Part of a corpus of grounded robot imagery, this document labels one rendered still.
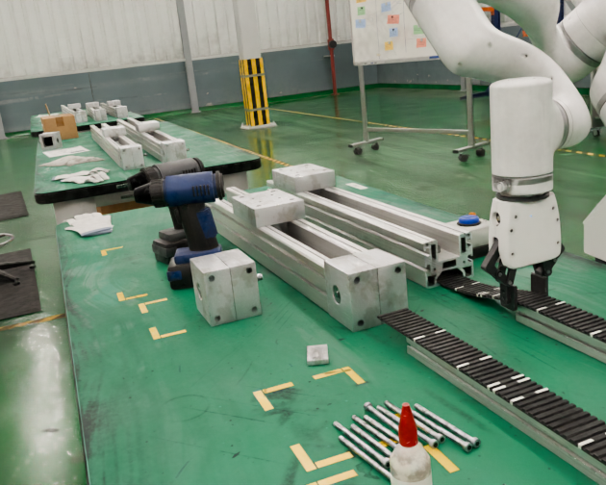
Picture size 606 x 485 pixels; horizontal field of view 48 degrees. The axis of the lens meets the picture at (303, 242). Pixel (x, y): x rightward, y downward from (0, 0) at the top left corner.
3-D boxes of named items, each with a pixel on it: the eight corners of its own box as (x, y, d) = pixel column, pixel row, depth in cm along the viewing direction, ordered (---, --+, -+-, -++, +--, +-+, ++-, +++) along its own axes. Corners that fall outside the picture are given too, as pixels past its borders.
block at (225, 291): (275, 311, 118) (268, 258, 115) (211, 326, 114) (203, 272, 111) (257, 294, 127) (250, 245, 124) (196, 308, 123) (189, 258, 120)
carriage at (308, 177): (337, 196, 174) (334, 169, 172) (296, 204, 170) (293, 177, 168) (312, 187, 188) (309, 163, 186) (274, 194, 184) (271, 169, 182)
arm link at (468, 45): (477, 11, 115) (573, 157, 104) (400, 18, 108) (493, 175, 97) (506, -33, 108) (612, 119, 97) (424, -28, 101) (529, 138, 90)
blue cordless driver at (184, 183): (236, 283, 134) (220, 173, 128) (135, 295, 134) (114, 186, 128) (237, 270, 142) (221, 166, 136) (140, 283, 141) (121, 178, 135)
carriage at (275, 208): (307, 230, 145) (303, 199, 143) (258, 241, 141) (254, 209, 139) (280, 216, 159) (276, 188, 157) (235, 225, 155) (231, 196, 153)
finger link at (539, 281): (544, 261, 102) (544, 302, 104) (561, 256, 103) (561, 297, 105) (529, 256, 105) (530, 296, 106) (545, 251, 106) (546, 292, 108)
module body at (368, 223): (473, 276, 124) (471, 231, 122) (426, 289, 120) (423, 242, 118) (302, 203, 196) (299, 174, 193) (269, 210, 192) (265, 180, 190)
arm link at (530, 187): (516, 181, 93) (516, 203, 94) (566, 170, 96) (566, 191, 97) (477, 173, 101) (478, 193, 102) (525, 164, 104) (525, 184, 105)
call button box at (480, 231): (499, 252, 135) (498, 221, 134) (458, 263, 132) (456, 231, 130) (474, 243, 142) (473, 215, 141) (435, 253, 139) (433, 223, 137)
